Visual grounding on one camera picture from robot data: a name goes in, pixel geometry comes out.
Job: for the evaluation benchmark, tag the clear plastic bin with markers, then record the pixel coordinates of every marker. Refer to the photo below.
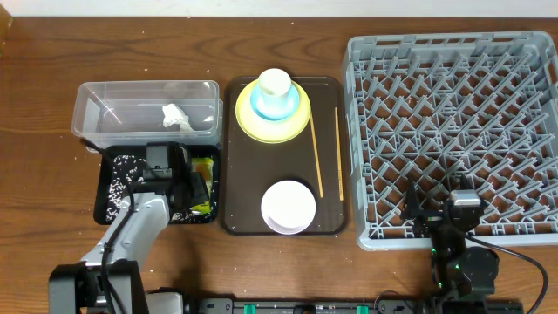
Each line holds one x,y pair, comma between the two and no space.
128,113

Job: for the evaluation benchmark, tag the left wooden chopstick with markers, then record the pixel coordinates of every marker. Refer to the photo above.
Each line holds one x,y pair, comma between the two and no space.
316,156

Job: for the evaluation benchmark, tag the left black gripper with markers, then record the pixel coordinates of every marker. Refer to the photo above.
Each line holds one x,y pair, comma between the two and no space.
201,194

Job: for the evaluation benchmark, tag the light blue bowl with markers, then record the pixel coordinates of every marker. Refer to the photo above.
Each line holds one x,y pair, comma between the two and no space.
292,105

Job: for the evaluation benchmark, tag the cream white cup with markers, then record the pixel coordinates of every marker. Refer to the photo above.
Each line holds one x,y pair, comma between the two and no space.
274,85

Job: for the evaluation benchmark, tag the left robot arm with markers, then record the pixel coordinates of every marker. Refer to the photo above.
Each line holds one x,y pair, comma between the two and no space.
107,279

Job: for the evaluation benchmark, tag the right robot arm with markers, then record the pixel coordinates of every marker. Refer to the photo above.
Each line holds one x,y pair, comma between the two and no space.
465,275

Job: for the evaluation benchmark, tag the wooden chopstick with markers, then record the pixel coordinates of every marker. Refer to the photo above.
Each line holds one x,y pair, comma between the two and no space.
339,156
316,156

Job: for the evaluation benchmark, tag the grey plastic dishwasher rack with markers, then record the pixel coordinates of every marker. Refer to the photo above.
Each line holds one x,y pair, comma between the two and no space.
432,108

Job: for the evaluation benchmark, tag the black plastic tray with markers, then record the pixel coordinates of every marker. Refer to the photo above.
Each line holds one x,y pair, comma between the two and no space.
140,151

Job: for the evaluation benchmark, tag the white bowl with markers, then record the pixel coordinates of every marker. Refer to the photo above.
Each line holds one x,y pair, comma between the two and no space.
288,207

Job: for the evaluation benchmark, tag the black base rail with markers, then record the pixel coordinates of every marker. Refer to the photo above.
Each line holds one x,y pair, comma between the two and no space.
349,306

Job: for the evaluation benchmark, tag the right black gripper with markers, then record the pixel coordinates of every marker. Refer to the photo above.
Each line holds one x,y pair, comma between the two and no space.
411,210

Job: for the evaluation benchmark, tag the yellow plate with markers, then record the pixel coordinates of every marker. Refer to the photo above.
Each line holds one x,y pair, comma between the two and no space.
268,131

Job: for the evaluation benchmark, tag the rice pile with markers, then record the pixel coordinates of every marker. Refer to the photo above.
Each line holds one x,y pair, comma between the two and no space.
112,190

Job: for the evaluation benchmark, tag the white tissue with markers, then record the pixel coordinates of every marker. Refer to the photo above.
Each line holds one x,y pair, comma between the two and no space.
174,116

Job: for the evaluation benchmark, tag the green orange snack wrapper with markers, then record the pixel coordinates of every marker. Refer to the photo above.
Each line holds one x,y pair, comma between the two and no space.
205,167

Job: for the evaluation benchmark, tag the right wooden chopstick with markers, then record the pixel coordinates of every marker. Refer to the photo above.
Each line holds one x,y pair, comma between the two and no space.
339,156

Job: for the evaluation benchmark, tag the dark brown serving tray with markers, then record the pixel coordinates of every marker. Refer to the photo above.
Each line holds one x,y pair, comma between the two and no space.
250,167

